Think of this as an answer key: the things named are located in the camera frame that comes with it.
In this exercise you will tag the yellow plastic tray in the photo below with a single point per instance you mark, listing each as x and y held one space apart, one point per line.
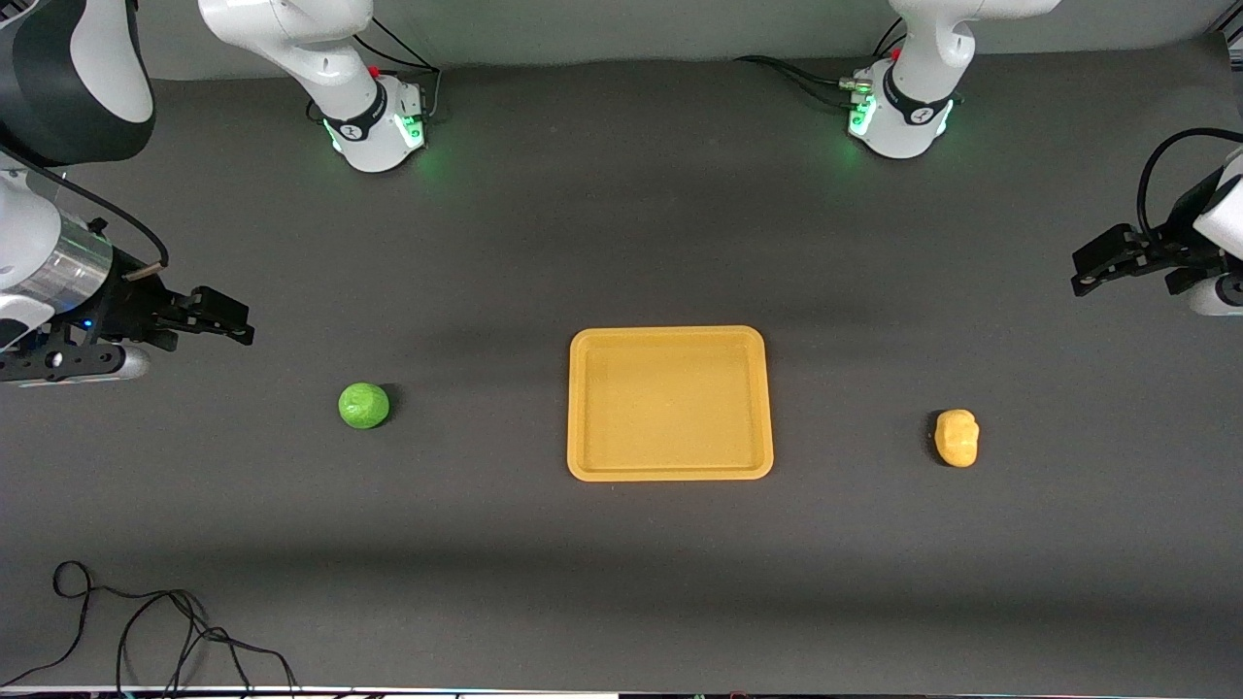
670 403

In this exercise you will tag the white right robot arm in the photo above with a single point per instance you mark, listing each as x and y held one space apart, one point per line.
291 39

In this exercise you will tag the yellow potato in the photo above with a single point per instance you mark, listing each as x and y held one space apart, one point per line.
957 438

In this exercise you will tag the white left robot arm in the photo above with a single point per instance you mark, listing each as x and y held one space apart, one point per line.
918 68

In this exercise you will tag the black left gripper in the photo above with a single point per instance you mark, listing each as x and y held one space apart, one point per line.
1172 250

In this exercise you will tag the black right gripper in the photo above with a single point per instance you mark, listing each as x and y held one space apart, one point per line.
133 303

